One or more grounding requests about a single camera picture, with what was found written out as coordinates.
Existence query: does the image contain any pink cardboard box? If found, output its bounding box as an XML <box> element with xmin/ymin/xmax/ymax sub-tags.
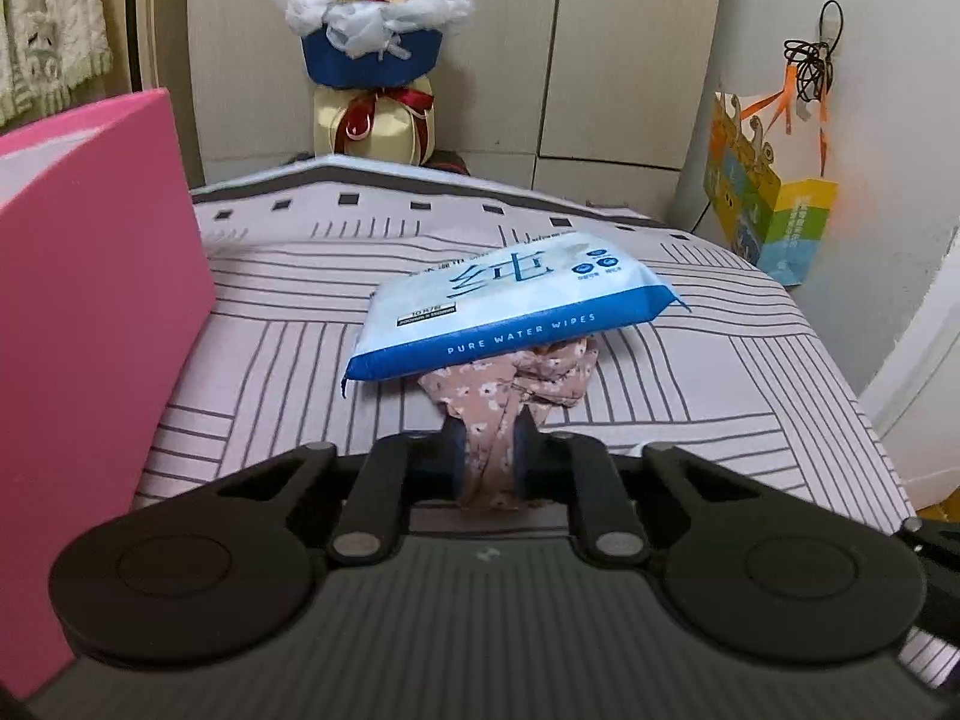
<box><xmin>0</xmin><ymin>88</ymin><xmax>218</xmax><ymax>701</ymax></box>

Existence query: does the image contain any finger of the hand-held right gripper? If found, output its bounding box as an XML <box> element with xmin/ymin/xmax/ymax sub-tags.
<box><xmin>892</xmin><ymin>515</ymin><xmax>960</xmax><ymax>616</ymax></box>

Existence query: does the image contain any fluffy cream cardigan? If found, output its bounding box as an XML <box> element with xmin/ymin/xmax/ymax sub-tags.
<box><xmin>0</xmin><ymin>0</ymin><xmax>115</xmax><ymax>130</ymax></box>

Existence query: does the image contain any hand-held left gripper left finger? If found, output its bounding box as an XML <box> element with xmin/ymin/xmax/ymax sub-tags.
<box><xmin>214</xmin><ymin>418</ymin><xmax>466</xmax><ymax>569</ymax></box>

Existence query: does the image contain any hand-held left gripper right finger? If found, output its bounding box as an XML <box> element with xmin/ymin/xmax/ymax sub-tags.
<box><xmin>510</xmin><ymin>418</ymin><xmax>749</xmax><ymax>569</ymax></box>

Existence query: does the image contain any floral fabric scrunchie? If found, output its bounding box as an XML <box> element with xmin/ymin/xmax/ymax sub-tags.
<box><xmin>417</xmin><ymin>337</ymin><xmax>600</xmax><ymax>512</ymax></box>

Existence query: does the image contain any colourful paper bag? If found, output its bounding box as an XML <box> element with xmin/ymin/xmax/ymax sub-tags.
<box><xmin>703</xmin><ymin>88</ymin><xmax>840</xmax><ymax>288</ymax></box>

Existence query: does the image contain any coiled black cord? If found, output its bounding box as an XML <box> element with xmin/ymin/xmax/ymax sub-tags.
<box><xmin>781</xmin><ymin>0</ymin><xmax>846</xmax><ymax>104</ymax></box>

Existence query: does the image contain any striped grey table cover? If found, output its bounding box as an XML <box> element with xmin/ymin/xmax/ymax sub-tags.
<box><xmin>131</xmin><ymin>153</ymin><xmax>921</xmax><ymax>535</ymax></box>

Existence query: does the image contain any blue wrapped flower bouquet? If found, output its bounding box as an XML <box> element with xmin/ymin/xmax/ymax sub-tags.
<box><xmin>265</xmin><ymin>0</ymin><xmax>478</xmax><ymax>167</ymax></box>

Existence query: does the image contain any white wardrobe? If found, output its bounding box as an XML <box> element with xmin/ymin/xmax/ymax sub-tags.
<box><xmin>133</xmin><ymin>0</ymin><xmax>730</xmax><ymax>190</ymax></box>

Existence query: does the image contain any white door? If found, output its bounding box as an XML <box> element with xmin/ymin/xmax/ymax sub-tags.
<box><xmin>859</xmin><ymin>217</ymin><xmax>960</xmax><ymax>500</ymax></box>

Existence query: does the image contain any blue and white wipes packet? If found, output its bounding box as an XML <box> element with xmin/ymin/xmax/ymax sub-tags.
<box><xmin>341</xmin><ymin>230</ymin><xmax>693</xmax><ymax>400</ymax></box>

